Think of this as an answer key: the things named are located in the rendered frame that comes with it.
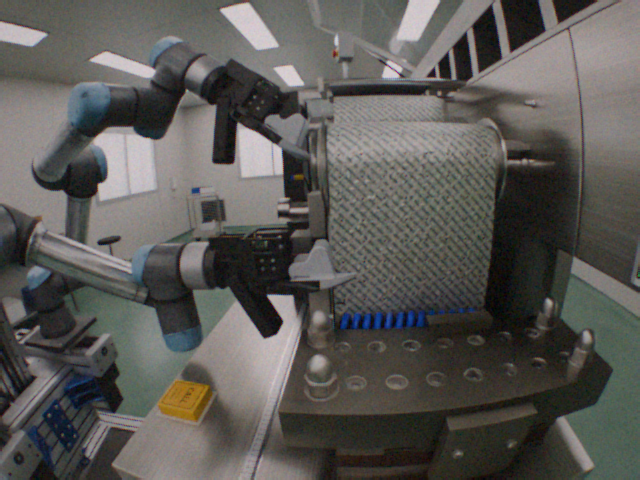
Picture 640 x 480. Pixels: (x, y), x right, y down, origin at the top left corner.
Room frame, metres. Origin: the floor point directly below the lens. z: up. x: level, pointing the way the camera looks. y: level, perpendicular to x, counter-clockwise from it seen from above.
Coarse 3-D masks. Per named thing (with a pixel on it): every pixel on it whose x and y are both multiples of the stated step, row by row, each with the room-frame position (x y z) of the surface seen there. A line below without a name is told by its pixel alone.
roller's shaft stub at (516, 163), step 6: (510, 156) 0.42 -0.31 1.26; (516, 156) 0.42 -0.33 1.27; (522, 156) 0.41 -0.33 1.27; (510, 162) 0.41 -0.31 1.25; (516, 162) 0.41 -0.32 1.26; (522, 162) 0.40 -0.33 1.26; (510, 168) 0.41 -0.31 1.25; (516, 168) 0.41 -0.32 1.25; (522, 168) 0.40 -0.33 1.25; (510, 174) 0.42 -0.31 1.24; (516, 174) 0.42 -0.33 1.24; (522, 174) 0.41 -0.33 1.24
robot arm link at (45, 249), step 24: (24, 216) 0.37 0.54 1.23; (24, 240) 0.34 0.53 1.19; (48, 240) 0.39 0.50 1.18; (72, 240) 0.44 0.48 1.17; (24, 264) 0.34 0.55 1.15; (48, 264) 0.37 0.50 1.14; (72, 264) 0.40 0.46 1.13; (96, 264) 0.43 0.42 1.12; (120, 264) 0.47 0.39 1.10; (96, 288) 0.43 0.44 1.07; (120, 288) 0.45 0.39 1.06; (144, 288) 0.48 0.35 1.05
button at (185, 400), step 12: (180, 384) 0.35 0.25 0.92; (192, 384) 0.36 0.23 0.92; (204, 384) 0.36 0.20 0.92; (168, 396) 0.32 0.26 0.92; (180, 396) 0.32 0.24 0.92; (192, 396) 0.33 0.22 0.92; (204, 396) 0.33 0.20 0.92; (168, 408) 0.30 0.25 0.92; (180, 408) 0.30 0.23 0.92; (192, 408) 0.30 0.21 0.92; (204, 408) 0.32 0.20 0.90; (192, 420) 0.29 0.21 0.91
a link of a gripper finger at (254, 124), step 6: (240, 120) 0.45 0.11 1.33; (246, 120) 0.45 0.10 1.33; (252, 120) 0.44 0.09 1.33; (258, 120) 0.46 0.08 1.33; (252, 126) 0.44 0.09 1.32; (258, 126) 0.44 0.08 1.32; (264, 126) 0.45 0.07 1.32; (258, 132) 0.44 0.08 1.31; (264, 132) 0.44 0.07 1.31; (270, 132) 0.45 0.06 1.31; (270, 138) 0.45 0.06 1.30; (276, 138) 0.45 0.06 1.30; (282, 138) 0.45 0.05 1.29; (276, 144) 0.45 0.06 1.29
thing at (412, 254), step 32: (352, 224) 0.39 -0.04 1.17; (384, 224) 0.39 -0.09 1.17; (416, 224) 0.38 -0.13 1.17; (448, 224) 0.38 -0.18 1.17; (480, 224) 0.37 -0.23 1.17; (352, 256) 0.39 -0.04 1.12; (384, 256) 0.39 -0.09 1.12; (416, 256) 0.38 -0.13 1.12; (448, 256) 0.38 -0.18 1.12; (480, 256) 0.37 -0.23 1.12; (352, 288) 0.39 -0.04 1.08; (384, 288) 0.39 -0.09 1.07; (416, 288) 0.38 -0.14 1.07; (448, 288) 0.38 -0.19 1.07; (480, 288) 0.37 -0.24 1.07
